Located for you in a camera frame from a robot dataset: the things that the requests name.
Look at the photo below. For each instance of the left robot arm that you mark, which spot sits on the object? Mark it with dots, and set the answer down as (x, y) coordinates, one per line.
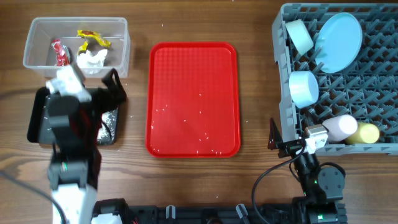
(75, 117)

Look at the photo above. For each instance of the green bowl with rice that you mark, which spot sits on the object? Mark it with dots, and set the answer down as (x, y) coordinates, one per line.
(299, 36)

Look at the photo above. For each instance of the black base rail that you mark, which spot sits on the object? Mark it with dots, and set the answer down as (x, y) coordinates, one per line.
(217, 214)

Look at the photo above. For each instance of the grey dishwasher rack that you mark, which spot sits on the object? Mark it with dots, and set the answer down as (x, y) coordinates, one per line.
(366, 89)

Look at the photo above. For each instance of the red snack wrapper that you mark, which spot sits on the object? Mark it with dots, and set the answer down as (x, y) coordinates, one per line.
(61, 52)

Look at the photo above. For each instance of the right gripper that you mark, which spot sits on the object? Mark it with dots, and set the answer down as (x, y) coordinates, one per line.
(276, 142)

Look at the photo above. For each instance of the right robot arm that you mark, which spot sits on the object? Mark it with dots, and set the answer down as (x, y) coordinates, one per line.
(322, 184)

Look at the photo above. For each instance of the yellow plastic cup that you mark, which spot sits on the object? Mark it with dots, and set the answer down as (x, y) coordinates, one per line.
(366, 133)

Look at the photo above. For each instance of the light blue plate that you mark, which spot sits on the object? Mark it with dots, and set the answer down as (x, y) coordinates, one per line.
(338, 42)

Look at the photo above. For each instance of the pink plastic cup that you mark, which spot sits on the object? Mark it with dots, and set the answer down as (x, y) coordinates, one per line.
(340, 127)

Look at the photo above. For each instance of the red serving tray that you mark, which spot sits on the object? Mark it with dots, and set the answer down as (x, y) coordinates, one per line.
(193, 101)

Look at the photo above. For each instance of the clear plastic bin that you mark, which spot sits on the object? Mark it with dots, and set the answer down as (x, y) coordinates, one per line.
(40, 56)

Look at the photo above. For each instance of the light blue bowl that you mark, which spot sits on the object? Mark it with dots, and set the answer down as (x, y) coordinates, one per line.
(303, 88)

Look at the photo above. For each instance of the black plastic tray bin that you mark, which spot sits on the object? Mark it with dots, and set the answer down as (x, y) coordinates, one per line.
(39, 130)

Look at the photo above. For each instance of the white tissue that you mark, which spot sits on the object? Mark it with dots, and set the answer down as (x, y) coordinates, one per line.
(90, 63)

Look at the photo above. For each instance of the yellow snack wrapper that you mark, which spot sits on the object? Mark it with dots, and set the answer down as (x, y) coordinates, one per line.
(93, 42)

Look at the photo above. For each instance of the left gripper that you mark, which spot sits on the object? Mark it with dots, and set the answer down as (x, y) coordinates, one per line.
(104, 94)

